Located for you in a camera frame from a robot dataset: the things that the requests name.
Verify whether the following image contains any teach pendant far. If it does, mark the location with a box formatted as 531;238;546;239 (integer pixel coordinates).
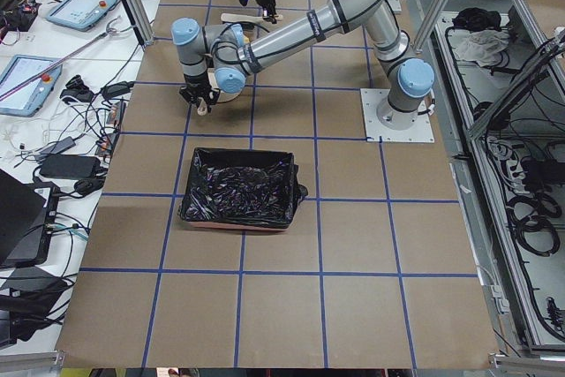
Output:
46;0;118;31

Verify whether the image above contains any teach pendant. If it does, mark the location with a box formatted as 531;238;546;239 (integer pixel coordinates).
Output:
1;55;62;117
46;0;118;31

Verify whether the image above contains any black lined trash bin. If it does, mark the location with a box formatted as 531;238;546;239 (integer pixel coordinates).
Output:
178;147;308;231

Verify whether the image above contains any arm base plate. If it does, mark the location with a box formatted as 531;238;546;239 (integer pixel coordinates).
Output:
360;88;435;144

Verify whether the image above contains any white cloth rag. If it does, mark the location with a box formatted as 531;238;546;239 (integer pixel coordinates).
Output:
454;30;510;67

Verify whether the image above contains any black laptop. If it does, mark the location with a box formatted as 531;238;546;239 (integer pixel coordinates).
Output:
1;171;60;269

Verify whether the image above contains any beige hand brush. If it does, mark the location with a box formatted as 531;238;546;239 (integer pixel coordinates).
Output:
221;12;283;24

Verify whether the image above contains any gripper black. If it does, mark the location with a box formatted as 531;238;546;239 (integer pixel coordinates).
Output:
179;81;220;113
258;0;278;22

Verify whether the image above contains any teach pendant near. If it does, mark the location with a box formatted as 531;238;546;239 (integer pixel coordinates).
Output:
1;55;62;117

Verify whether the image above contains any black power adapter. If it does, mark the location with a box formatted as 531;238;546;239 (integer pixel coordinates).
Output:
39;155;101;179

